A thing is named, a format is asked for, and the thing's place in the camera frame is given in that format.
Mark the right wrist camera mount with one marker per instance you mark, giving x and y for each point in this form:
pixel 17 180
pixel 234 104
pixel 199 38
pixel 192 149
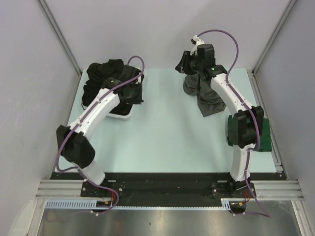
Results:
pixel 196 41

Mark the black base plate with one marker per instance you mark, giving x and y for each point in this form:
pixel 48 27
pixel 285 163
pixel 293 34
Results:
pixel 165 190

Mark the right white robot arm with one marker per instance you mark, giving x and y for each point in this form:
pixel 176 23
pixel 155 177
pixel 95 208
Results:
pixel 244 132

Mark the green folded t shirt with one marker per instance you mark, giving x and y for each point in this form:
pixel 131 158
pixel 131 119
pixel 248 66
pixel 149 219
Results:
pixel 265 138

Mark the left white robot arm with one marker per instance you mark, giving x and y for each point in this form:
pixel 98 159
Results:
pixel 116 98

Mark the aluminium frame rail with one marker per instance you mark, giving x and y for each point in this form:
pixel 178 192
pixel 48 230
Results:
pixel 269 190

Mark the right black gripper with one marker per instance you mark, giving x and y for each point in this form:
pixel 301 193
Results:
pixel 182 66

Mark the black t shirts pile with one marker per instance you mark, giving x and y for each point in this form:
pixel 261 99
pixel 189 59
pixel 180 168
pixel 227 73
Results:
pixel 100 75

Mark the grey t shirt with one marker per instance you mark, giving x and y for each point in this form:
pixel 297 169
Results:
pixel 208 101

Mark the light blue cable duct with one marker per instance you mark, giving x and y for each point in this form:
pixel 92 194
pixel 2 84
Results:
pixel 71 203

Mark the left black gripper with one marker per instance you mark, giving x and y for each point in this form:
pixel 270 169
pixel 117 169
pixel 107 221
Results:
pixel 139 100

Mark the white plastic basket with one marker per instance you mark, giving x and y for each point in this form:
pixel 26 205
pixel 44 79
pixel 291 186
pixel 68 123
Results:
pixel 122 110

